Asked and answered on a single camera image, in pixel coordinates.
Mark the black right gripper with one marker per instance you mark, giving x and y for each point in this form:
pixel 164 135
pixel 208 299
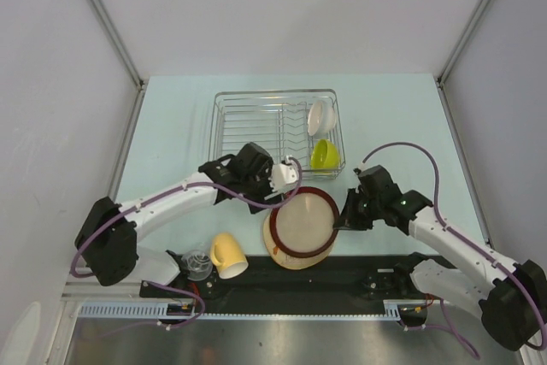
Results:
pixel 348 219

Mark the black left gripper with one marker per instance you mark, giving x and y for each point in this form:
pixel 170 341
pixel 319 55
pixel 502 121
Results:
pixel 266 171

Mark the red rimmed beige plate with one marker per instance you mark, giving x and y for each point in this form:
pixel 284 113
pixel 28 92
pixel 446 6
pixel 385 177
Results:
pixel 303 227

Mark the beige bird pattern plate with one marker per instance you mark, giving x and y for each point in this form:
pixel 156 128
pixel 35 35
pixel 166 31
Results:
pixel 284 260

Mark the lime green bowl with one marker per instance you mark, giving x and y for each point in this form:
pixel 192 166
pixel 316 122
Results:
pixel 325 155

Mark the yellow mug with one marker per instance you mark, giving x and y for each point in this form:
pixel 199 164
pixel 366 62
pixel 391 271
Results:
pixel 227 256

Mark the chrome wire dish rack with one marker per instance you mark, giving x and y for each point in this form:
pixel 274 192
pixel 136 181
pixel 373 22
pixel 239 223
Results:
pixel 278 122

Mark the white bowl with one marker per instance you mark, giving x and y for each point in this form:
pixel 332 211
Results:
pixel 322 118

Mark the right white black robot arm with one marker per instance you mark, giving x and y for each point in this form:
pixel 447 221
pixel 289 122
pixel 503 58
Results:
pixel 508 297

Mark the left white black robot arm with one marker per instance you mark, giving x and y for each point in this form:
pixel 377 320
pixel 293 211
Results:
pixel 108 244

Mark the clear glass cup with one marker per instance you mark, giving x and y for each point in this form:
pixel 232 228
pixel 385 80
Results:
pixel 197 264

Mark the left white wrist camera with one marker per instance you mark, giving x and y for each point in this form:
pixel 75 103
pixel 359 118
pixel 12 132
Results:
pixel 285 174

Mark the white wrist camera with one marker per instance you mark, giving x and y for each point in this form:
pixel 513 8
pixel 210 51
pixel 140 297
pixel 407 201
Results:
pixel 359 171
pixel 285 174

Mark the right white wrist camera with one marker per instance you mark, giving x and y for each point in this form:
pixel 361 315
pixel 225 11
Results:
pixel 359 171

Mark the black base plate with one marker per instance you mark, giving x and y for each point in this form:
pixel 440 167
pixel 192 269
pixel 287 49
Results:
pixel 306 303

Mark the white slotted cable duct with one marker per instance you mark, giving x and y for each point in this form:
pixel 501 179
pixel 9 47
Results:
pixel 182 311

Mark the aluminium front rail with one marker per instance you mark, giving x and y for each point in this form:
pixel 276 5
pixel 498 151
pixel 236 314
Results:
pixel 85 290

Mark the left aluminium corner post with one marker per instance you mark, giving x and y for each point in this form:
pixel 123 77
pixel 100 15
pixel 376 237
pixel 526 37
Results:
pixel 112 34

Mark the aluminium corner post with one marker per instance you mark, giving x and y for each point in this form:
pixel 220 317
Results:
pixel 112 34
pixel 472 24

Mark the right aluminium corner post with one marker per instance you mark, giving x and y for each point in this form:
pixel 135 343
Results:
pixel 472 24

